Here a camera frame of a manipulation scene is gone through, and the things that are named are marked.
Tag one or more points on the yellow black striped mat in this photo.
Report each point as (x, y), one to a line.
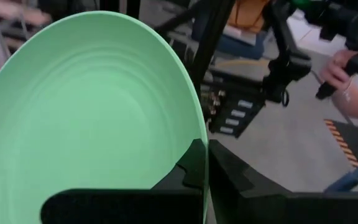
(350, 137)

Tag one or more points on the black upright post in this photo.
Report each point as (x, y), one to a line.
(211, 46)

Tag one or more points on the blue box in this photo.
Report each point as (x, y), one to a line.
(244, 49)

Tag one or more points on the person's hand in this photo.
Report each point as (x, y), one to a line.
(334, 71)

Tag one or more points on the black tripod stand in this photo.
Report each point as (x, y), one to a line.
(287, 65)

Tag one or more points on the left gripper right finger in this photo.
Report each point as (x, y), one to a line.
(259, 208)

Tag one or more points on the orange box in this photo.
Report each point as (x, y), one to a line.
(247, 15)

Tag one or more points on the black power strip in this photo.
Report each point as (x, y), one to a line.
(225, 112)

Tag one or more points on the light green plate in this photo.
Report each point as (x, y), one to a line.
(89, 109)

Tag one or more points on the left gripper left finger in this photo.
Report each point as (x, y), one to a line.
(120, 208)

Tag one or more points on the blue grey bar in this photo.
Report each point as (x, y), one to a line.
(353, 177)

